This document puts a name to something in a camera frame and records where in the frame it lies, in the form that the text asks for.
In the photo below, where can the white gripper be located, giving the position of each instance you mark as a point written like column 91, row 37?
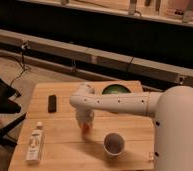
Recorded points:
column 84, row 117

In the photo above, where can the orange pepper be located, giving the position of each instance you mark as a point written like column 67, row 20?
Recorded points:
column 85, row 128

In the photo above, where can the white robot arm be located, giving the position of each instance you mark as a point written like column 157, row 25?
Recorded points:
column 171, row 110

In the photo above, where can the black rectangular block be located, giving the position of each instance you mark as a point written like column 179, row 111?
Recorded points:
column 51, row 103

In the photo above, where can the green bowl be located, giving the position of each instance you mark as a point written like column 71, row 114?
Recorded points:
column 115, row 89

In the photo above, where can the white paper cup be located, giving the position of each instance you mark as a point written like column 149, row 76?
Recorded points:
column 113, row 145

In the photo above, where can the white plastic bottle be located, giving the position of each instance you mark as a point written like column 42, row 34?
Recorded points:
column 35, row 144

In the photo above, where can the black chair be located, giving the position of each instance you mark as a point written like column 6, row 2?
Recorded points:
column 1, row 110

